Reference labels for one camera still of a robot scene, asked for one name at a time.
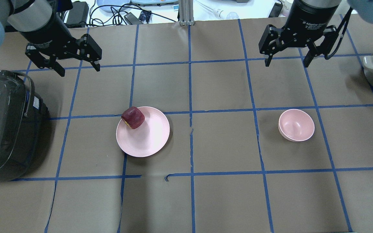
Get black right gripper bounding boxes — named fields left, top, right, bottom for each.
left=259, top=6, right=341, bottom=68

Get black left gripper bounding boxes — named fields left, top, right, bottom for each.
left=25, top=15, right=102, bottom=77

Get pink bowl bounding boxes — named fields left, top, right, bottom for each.
left=278, top=109, right=315, bottom=142

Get red apple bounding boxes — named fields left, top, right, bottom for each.
left=121, top=106, right=145, bottom=129

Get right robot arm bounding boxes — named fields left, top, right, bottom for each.
left=258, top=0, right=373, bottom=67

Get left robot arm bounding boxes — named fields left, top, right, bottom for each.
left=0, top=0, right=102, bottom=77

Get blue plate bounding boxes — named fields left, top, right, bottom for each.
left=96, top=0, right=131, bottom=13

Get pink plate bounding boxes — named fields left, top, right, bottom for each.
left=116, top=106, right=170, bottom=158

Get black power adapter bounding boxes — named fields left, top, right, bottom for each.
left=65, top=1, right=89, bottom=28

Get light bulb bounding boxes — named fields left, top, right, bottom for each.
left=212, top=8, right=239, bottom=20

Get dark grey rice cooker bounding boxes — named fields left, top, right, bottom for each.
left=0, top=70, right=48, bottom=182

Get aluminium frame post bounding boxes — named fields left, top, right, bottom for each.
left=178, top=0, right=195, bottom=26

